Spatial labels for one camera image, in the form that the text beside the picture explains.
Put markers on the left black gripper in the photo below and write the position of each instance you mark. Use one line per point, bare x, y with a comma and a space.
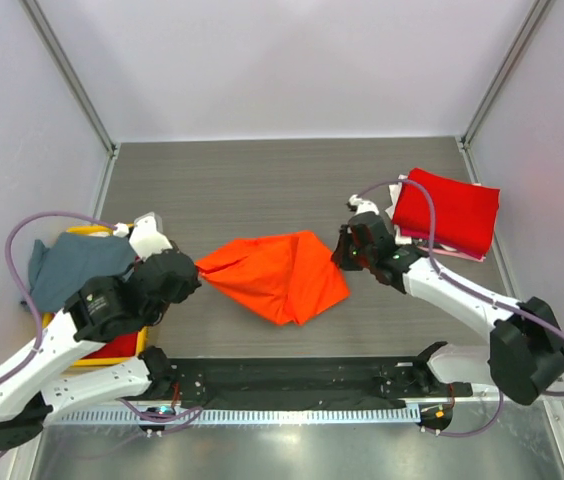
194, 284

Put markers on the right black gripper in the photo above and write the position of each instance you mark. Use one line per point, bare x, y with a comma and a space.
344, 248

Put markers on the orange t shirt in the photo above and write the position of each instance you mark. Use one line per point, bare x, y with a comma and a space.
288, 278

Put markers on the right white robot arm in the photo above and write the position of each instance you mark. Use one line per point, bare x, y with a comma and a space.
523, 354

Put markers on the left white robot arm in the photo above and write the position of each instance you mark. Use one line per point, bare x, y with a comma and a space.
33, 391

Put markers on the folded white t shirt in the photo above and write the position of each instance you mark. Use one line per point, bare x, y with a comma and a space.
394, 192

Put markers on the red shirt in bin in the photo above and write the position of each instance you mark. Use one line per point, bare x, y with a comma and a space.
122, 346

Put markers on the grey blue t shirt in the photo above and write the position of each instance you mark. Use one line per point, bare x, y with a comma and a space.
56, 272

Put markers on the folded red t shirt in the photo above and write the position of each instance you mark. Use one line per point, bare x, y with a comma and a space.
465, 213

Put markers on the yellow plastic bin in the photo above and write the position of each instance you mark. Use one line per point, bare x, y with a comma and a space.
142, 339

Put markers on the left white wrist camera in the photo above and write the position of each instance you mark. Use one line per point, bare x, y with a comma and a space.
145, 235

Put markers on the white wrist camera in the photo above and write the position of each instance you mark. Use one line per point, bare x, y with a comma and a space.
145, 235
358, 205

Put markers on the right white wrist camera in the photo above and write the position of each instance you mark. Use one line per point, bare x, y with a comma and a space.
358, 205

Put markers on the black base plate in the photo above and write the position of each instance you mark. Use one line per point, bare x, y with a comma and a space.
308, 383

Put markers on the white slotted cable duct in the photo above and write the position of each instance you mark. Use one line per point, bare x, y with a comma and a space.
119, 415

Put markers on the left aluminium frame post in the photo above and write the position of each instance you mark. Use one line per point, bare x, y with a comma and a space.
59, 57

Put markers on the aluminium frame post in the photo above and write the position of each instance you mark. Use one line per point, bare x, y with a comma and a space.
514, 54
59, 57

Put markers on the right aluminium frame post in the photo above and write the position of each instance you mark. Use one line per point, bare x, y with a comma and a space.
514, 54

